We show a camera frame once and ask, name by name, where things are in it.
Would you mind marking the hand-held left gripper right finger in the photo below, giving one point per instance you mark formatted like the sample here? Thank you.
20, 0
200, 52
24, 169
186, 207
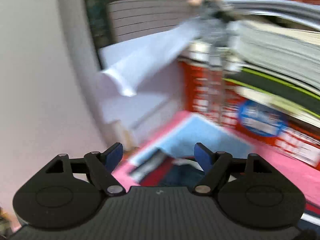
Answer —
203, 158

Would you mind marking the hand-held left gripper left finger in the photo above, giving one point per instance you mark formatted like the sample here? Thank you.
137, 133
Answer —
112, 157

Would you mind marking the navy white striped jacket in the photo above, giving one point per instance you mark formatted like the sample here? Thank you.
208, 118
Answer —
175, 177

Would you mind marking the light blue booklet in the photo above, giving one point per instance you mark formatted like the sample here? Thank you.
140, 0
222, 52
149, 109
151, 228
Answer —
200, 135

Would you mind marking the red plastic crate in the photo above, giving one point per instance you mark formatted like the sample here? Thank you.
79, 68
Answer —
200, 92

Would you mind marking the pink rabbit-print blanket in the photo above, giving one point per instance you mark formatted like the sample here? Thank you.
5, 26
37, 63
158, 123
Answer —
280, 170

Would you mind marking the white grid paper sheets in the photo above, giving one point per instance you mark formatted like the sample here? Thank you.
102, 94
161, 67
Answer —
140, 62

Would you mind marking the stack of paper workbooks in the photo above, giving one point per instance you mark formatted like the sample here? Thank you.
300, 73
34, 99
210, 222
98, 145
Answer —
275, 50

